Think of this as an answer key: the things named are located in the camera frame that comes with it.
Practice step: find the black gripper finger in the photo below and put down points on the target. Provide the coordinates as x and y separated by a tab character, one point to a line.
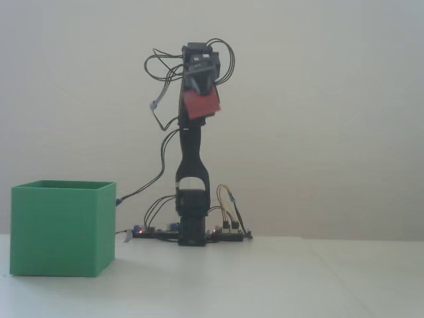
206	84
190	84

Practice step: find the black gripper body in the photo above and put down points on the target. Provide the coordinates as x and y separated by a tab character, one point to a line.
202	59

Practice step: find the red rectangular block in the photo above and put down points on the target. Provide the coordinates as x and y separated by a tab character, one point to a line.
203	106

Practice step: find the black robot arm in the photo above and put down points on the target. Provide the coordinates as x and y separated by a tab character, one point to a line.
192	155

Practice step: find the green plastic bin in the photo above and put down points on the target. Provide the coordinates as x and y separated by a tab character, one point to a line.
53	232

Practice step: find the controller board with jumper pins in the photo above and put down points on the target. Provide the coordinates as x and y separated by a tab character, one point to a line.
228	236

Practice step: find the controller board with blue parts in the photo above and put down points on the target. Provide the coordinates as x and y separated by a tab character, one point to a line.
145	233

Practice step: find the grey tape strip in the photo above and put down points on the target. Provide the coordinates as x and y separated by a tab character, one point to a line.
127	236

